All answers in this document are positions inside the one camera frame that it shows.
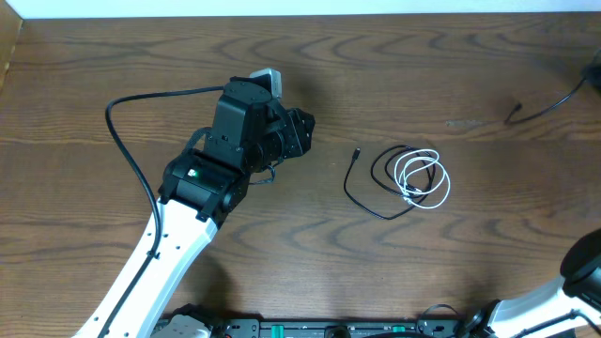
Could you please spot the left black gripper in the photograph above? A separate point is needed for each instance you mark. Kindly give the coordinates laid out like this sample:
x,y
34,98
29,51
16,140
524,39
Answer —
x,y
300,130

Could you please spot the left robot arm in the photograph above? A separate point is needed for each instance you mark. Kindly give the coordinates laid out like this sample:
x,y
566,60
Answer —
x,y
196,195

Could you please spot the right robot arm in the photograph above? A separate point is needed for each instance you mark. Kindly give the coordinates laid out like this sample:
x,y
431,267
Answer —
x,y
568,302

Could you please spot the cardboard side panel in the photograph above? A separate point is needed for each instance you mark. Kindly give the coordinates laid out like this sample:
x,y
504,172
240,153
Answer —
x,y
10,28

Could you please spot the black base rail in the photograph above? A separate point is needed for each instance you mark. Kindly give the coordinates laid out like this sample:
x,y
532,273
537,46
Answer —
x,y
254,328

